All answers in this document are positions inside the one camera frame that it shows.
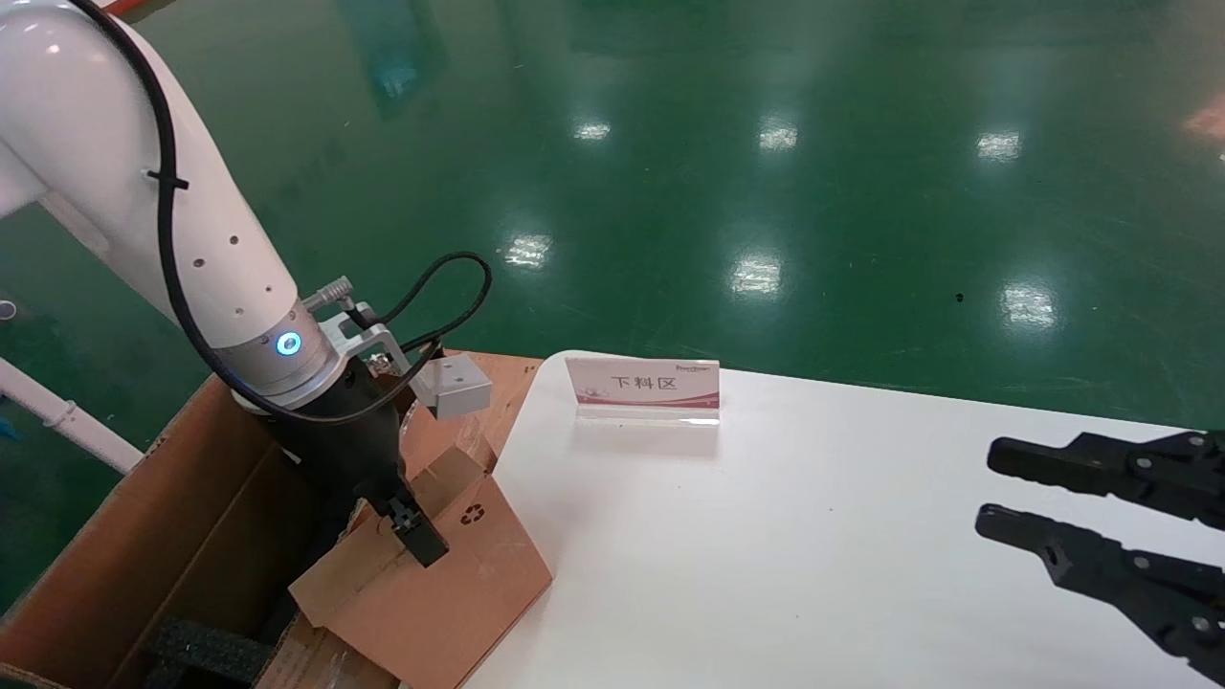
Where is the large brown cardboard box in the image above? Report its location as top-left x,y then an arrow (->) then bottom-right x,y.
0,349 -> 546,689

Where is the small cardboard box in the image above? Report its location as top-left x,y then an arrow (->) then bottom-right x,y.
289,445 -> 554,689

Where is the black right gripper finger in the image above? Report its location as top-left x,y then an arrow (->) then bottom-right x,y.
974,504 -> 1225,685
987,431 -> 1225,532

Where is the black foam block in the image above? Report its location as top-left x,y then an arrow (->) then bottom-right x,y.
144,617 -> 274,689

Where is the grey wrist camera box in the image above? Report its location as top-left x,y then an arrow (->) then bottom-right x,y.
412,352 -> 494,420

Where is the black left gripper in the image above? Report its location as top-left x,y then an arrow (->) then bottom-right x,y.
258,368 -> 451,569

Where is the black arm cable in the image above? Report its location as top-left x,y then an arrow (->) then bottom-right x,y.
72,0 -> 494,427

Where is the white pipe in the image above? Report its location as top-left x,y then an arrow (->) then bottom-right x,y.
0,359 -> 145,475

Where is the acrylic sign with red stripe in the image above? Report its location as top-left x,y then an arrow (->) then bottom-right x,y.
565,356 -> 721,428

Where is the silver camera mount bracket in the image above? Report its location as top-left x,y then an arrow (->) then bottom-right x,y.
321,304 -> 422,384

